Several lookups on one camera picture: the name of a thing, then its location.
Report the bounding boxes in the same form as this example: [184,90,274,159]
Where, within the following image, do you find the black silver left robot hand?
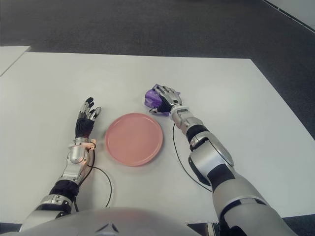
[74,97,102,140]

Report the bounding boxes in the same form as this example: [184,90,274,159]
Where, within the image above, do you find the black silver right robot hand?
[149,85,183,115]

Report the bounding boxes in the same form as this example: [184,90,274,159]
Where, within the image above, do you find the purple tissue paper pack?
[144,83,182,118]

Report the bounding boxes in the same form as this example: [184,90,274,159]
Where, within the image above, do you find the pink round plate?
[104,112,164,167]

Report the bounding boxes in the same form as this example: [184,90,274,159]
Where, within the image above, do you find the white side table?
[0,46,31,77]

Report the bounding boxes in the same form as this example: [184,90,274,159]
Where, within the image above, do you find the grey robot torso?
[19,207,217,236]

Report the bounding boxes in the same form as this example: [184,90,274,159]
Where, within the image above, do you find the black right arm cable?
[172,122,213,193]

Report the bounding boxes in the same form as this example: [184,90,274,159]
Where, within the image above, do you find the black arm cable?
[73,142,114,213]
[172,122,213,193]

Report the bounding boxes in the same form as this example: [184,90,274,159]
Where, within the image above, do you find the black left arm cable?
[73,142,114,213]

